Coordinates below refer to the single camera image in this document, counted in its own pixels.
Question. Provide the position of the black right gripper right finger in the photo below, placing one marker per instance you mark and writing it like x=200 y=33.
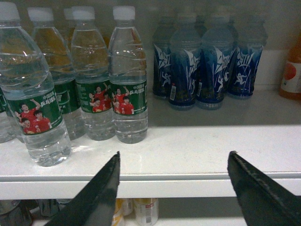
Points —
x=262 y=200

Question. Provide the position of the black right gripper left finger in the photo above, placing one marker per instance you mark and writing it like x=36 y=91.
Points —
x=94 y=205

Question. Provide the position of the water bottle green label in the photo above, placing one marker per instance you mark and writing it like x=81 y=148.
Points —
x=28 y=87

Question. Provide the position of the shelf water bottle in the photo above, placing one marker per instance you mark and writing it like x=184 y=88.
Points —
x=58 y=57
x=128 y=77
x=89 y=57

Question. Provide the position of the white yellow drink bottle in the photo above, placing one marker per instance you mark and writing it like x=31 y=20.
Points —
x=146 y=211

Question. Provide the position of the orange juice bottle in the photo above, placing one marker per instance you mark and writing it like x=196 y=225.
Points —
x=290 y=86

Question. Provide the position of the blue sports drink bottle right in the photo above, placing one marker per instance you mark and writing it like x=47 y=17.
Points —
x=217 y=49

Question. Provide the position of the blue sports drink bottle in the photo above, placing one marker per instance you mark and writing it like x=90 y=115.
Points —
x=185 y=46
x=217 y=49

